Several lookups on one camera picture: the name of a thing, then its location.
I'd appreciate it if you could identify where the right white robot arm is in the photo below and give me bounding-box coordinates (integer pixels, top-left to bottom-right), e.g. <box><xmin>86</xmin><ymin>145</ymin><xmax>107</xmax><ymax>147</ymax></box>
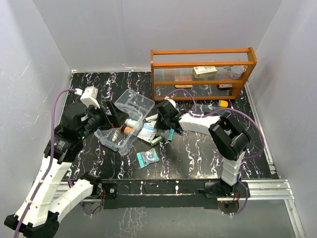
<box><xmin>156</xmin><ymin>99</ymin><xmax>251</xmax><ymax>197</ymax></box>

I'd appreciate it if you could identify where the clear kit lid black handle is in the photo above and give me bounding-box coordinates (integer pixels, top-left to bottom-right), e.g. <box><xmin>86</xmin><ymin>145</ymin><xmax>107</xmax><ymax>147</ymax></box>
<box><xmin>191</xmin><ymin>104</ymin><xmax>220</xmax><ymax>115</ymax></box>

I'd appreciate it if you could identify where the beige medicine box on shelf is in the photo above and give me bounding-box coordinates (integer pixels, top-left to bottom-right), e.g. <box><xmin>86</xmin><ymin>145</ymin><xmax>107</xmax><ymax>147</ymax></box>
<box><xmin>193</xmin><ymin>66</ymin><xmax>217</xmax><ymax>79</ymax></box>

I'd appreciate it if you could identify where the clear plastic tray insert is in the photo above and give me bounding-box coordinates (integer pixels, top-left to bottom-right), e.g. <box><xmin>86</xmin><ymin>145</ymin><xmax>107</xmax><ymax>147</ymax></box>
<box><xmin>114</xmin><ymin>89</ymin><xmax>155</xmax><ymax>121</ymax></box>

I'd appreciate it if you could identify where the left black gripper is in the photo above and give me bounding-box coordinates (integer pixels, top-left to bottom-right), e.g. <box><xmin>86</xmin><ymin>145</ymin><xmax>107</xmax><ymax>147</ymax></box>
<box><xmin>79</xmin><ymin>100</ymin><xmax>129</xmax><ymax>139</ymax></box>

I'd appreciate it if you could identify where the orange wooden shelf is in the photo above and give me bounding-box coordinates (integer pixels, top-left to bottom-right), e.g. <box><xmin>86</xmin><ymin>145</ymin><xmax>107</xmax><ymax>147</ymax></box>
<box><xmin>151</xmin><ymin>47</ymin><xmax>257</xmax><ymax>101</ymax></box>

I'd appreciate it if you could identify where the brown medicine bottle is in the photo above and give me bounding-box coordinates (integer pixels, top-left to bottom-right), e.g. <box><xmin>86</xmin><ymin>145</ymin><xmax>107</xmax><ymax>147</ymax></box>
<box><xmin>120</xmin><ymin>125</ymin><xmax>133</xmax><ymax>135</ymax></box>

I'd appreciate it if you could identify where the clear plastic medicine kit box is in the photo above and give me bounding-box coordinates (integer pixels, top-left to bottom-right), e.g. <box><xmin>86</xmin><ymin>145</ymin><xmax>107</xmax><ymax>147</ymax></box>
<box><xmin>94</xmin><ymin>111</ymin><xmax>143</xmax><ymax>156</ymax></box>

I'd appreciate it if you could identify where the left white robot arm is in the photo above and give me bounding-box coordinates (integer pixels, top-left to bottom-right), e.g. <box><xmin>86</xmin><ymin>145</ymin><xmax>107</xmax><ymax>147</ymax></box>
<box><xmin>4</xmin><ymin>101</ymin><xmax>129</xmax><ymax>238</ymax></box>

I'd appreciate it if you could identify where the yellow grey small device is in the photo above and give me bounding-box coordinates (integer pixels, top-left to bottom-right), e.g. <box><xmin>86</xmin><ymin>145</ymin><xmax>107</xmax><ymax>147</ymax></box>
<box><xmin>218</xmin><ymin>100</ymin><xmax>228</xmax><ymax>108</ymax></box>

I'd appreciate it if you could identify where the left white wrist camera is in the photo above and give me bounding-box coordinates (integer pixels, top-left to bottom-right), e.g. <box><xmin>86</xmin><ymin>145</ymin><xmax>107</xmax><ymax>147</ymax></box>
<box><xmin>74</xmin><ymin>86</ymin><xmax>100</xmax><ymax>109</ymax></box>

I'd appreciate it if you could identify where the white blue gauze packet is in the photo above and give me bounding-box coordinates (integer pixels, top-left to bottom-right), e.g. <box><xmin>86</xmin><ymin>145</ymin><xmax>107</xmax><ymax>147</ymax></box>
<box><xmin>137</xmin><ymin>121</ymin><xmax>157</xmax><ymax>142</ymax></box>

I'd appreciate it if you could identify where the flat wooden piece under shelf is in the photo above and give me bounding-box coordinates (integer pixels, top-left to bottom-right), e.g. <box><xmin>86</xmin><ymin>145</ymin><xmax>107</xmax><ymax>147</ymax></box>
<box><xmin>175</xmin><ymin>84</ymin><xmax>193</xmax><ymax>89</ymax></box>

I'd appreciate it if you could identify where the small green medicine box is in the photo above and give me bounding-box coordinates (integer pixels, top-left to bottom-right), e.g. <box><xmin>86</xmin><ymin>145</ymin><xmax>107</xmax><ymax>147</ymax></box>
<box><xmin>150</xmin><ymin>136</ymin><xmax>163</xmax><ymax>146</ymax></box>

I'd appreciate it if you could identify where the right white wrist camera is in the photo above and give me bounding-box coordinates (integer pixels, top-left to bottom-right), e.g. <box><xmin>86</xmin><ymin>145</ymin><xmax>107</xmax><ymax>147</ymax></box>
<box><xmin>164</xmin><ymin>97</ymin><xmax>176</xmax><ymax>108</ymax></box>

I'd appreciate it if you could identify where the red white box under shelf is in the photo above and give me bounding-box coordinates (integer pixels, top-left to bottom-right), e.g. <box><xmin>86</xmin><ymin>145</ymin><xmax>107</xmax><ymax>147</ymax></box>
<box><xmin>217</xmin><ymin>84</ymin><xmax>232</xmax><ymax>90</ymax></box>

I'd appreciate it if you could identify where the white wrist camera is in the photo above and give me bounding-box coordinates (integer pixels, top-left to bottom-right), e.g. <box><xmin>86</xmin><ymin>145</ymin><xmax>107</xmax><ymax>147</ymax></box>
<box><xmin>164</xmin><ymin>97</ymin><xmax>176</xmax><ymax>108</ymax></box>
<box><xmin>74</xmin><ymin>86</ymin><xmax>100</xmax><ymax>109</ymax></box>

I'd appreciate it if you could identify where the white green sachet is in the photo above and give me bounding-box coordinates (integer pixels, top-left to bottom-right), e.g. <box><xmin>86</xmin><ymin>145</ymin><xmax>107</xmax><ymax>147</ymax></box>
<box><xmin>145</xmin><ymin>114</ymin><xmax>158</xmax><ymax>122</ymax></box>

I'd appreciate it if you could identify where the teal tape packet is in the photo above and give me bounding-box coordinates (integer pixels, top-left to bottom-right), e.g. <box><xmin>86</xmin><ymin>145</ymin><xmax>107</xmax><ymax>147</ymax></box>
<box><xmin>157</xmin><ymin>128</ymin><xmax>174</xmax><ymax>141</ymax></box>

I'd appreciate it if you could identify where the teal packet near front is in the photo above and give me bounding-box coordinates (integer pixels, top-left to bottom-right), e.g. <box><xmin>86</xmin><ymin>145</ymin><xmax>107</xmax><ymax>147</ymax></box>
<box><xmin>137</xmin><ymin>148</ymin><xmax>159</xmax><ymax>168</ymax></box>

